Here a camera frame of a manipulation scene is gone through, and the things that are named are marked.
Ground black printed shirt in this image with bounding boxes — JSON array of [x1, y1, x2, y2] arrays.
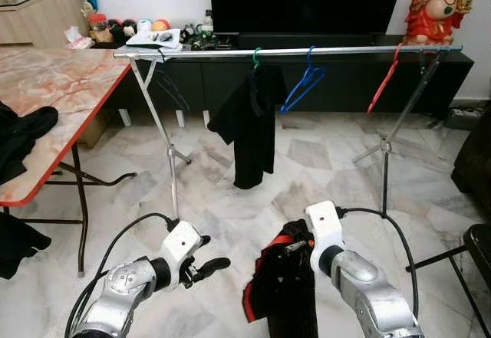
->
[[207, 66, 288, 191]]

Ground black shirt red trim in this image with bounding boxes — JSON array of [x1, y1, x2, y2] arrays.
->
[[242, 219, 319, 338]]

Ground black television console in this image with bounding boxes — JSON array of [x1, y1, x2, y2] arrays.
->
[[115, 43, 475, 120]]

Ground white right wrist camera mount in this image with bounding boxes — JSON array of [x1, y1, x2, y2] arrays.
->
[[305, 200, 344, 256]]

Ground dark sofa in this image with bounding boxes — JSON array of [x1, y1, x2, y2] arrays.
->
[[453, 108, 491, 216]]

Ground red lid jar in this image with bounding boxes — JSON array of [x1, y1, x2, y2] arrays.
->
[[87, 12, 110, 44]]

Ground blue plastic hanger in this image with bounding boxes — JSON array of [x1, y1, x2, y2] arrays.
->
[[278, 45, 325, 115]]

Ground red gold statue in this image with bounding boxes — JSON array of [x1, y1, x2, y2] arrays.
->
[[403, 0, 473, 45]]

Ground thin black wire hanger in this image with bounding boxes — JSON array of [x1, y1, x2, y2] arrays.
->
[[150, 61, 191, 115]]

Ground black television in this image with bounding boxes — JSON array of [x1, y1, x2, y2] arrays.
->
[[209, 0, 407, 34]]

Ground white pink tissue pack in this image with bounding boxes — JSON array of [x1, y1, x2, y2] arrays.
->
[[65, 25, 93, 49]]

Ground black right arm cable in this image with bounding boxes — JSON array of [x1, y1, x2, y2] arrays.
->
[[336, 207, 420, 320]]

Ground marble table red edge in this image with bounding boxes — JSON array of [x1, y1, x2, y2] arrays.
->
[[0, 47, 137, 275]]

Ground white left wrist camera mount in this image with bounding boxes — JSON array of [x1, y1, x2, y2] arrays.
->
[[160, 220, 204, 289]]

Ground red hanger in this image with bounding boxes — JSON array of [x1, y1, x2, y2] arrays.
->
[[367, 43, 404, 115]]

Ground black clothes pile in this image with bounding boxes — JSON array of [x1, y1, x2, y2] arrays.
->
[[0, 102, 61, 279]]

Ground small green toy figures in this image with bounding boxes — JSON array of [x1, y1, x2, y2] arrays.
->
[[180, 22, 231, 51]]

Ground black soundbar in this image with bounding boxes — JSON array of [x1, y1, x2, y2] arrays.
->
[[238, 33, 404, 48]]

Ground brown cardboard box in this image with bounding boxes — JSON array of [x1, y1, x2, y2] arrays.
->
[[77, 112, 110, 149]]

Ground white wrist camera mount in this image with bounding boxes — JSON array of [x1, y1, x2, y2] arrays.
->
[[160, 220, 204, 289], [305, 200, 344, 256]]

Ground light wooden cabinet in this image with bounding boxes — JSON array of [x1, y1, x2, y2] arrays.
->
[[0, 0, 89, 48]]

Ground silver metal clothes rack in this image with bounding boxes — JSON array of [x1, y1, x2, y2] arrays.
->
[[114, 44, 464, 219]]

